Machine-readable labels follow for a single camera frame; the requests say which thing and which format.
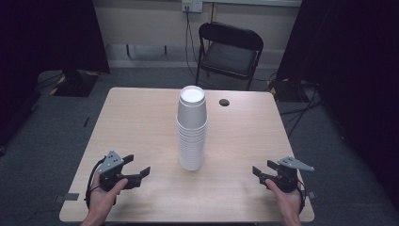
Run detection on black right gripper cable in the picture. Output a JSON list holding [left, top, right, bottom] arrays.
[[295, 178, 307, 215]]

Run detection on black floor cables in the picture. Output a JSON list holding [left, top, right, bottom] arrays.
[[279, 81, 323, 139]]

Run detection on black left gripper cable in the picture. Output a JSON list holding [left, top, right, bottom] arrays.
[[84, 156, 107, 210]]

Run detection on grey metal wall plate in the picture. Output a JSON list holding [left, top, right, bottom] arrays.
[[126, 44, 168, 60]]

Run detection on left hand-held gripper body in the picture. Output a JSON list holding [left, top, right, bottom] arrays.
[[98, 151, 128, 192]]

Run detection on person's left hand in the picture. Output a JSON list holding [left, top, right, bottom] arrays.
[[88, 173, 129, 218]]

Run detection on white wall socket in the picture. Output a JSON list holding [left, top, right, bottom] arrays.
[[182, 0, 203, 13]]

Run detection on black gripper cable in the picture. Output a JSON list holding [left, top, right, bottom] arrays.
[[295, 178, 307, 215], [84, 156, 107, 210]]

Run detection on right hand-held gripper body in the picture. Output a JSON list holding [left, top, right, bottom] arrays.
[[269, 155, 315, 193]]

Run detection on black stand base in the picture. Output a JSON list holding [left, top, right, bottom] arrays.
[[50, 69, 100, 98]]

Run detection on black folding chair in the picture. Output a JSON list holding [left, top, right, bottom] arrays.
[[195, 21, 264, 92]]

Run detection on stack of white foam cups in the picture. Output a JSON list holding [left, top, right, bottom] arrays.
[[176, 118, 209, 171]]

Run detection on black wall socket cable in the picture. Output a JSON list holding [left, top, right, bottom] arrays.
[[184, 10, 201, 79]]

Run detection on black curtain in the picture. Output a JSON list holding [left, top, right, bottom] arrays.
[[0, 0, 111, 149], [276, 0, 399, 202]]

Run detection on person's right hand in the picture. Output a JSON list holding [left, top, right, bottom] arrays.
[[265, 179, 304, 219]]

